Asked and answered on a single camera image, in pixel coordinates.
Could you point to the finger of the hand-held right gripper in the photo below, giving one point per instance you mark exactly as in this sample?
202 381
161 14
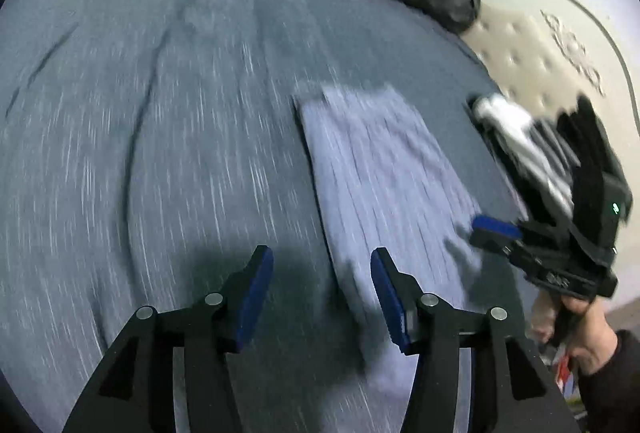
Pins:
495 227

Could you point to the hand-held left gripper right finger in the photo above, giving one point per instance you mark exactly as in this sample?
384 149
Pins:
390 300

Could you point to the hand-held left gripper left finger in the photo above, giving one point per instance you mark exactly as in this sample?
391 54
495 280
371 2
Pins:
255 298

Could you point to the blue checked boxer shorts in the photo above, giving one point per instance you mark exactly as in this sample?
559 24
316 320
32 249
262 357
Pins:
380 173

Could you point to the person's right forearm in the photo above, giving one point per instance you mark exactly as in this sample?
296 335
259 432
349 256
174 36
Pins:
615 393

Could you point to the pile of folded clothes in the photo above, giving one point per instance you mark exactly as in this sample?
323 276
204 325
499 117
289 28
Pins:
515 133

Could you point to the person's right hand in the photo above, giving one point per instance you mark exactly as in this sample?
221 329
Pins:
595 338

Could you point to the blue-grey bed sheet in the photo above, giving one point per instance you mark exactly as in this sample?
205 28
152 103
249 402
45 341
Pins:
150 138

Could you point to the cream tufted headboard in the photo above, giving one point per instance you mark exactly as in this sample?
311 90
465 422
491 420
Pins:
550 13

